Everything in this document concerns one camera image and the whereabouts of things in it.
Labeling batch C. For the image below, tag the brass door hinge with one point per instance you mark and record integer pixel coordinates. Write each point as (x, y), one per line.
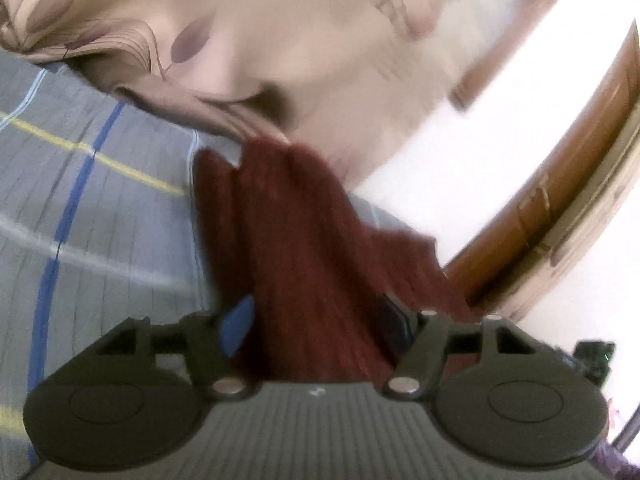
(534, 210)

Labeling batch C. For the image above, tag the beige leaf-print curtain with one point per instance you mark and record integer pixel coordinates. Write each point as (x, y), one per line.
(280, 40)

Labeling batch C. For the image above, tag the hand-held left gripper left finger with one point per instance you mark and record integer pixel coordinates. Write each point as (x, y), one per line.
(238, 328)

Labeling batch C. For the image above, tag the purple cloth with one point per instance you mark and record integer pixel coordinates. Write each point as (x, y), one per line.
(618, 463)

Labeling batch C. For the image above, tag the wooden window frame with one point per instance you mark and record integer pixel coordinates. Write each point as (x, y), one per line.
(505, 50)

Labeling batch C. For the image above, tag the maroon knit sweater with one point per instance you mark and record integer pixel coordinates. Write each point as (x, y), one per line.
(300, 260)

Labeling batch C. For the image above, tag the grey plaid bed sheet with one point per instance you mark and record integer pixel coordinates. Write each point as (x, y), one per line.
(110, 240)

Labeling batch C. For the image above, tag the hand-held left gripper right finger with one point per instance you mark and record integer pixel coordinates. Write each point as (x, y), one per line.
(396, 321)

